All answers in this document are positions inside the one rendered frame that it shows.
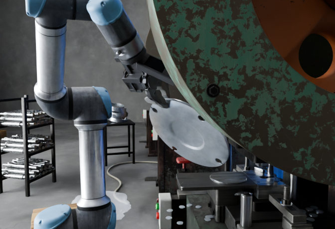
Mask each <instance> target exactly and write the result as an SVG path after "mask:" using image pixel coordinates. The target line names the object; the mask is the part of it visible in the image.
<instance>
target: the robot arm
mask: <svg viewBox="0 0 335 229"><path fill-rule="evenodd" d="M25 5H26V14H27V15H28V16H32V17H34V18H35V33H36V59H37V83H36V84H35V86H34V95H35V99H36V101H37V103H38V105H39V106H40V107H41V109H42V110H43V111H44V112H45V113H47V114H48V115H49V116H51V117H52V118H55V119H58V120H73V121H74V126H75V127H76V128H77V129H78V130H79V151H80V178H81V198H80V200H79V201H78V202H77V208H75V209H71V208H70V206H69V205H62V204H61V205H55V206H51V207H49V208H46V209H44V210H43V211H41V212H40V213H39V214H38V215H37V216H36V217H35V219H34V229H115V227H116V207H115V204H114V203H113V202H111V199H110V198H109V197H108V196H107V195H106V180H105V155H104V130H103V129H104V127H105V126H106V125H107V123H108V121H107V119H109V118H111V117H112V104H111V99H110V96H109V93H108V91H107V90H106V89H105V88H103V87H94V86H92V87H66V86H65V84H64V65H65V47H66V29H67V19H69V20H83V21H93V22H94V23H95V24H96V25H97V27H98V28H99V30H100V31H101V33H102V34H103V36H104V37H105V39H106V40H107V42H108V44H109V45H110V46H111V48H112V49H113V51H114V52H115V54H116V56H115V58H114V59H115V61H116V62H121V63H122V65H123V66H124V68H125V70H124V71H125V72H124V71H123V73H124V76H123V78H122V80H123V81H124V83H125V84H126V86H127V87H128V89H129V90H130V92H137V93H142V92H143V91H146V95H147V97H146V98H145V101H146V102H147V103H150V104H154V105H158V106H159V107H161V108H163V109H167V108H168V103H167V102H166V101H165V98H170V93H169V85H168V84H171V85H173V86H175V84H174V82H173V80H172V79H171V77H170V75H169V74H168V72H167V70H166V68H165V66H164V64H163V62H162V60H161V59H159V58H157V57H155V56H153V55H151V54H148V53H146V49H145V47H144V43H143V42H142V40H141V38H140V36H139V34H138V32H137V31H136V29H135V27H134V25H133V24H132V22H131V20H130V18H129V16H128V15H127V13H126V11H125V9H124V7H123V4H122V2H121V0H25ZM126 75H127V76H126ZM163 97H164V98H163Z"/></svg>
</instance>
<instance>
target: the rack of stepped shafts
mask: <svg viewBox="0 0 335 229"><path fill-rule="evenodd" d="M18 100H21V105H22V109H21V110H17V111H10V112H4V113H0V115H4V116H1V117H0V119H1V120H3V121H0V128H5V127H10V126H18V127H22V129H23V133H22V134H17V135H12V136H10V137H5V138H2V140H4V141H7V142H6V143H0V194H1V193H3V187H2V181H3V180H5V179H7V178H12V179H22V180H24V179H25V196H26V197H29V196H30V183H32V182H34V181H36V180H38V179H40V178H42V177H44V176H46V175H48V174H50V173H52V182H53V183H55V182H56V160H55V130H54V118H52V117H51V116H49V115H47V113H45V112H44V111H41V110H29V105H28V103H31V102H36V99H33V100H29V99H28V95H24V98H11V99H0V102H7V101H18ZM30 125H32V126H30ZM47 125H50V131H51V139H49V138H50V136H48V135H42V134H30V129H34V128H38V127H43V126H47ZM1 145H2V146H5V147H1ZM50 149H51V161H52V163H50V160H43V159H38V158H31V156H33V155H36V154H39V153H41V152H44V151H47V150H50ZM1 150H2V152H1ZM9 152H11V153H24V157H22V158H17V159H13V160H12V162H8V164H6V163H4V164H3V166H7V167H6V168H5V169H3V168H2V167H1V155H2V154H5V153H9ZM2 171H4V172H2Z"/></svg>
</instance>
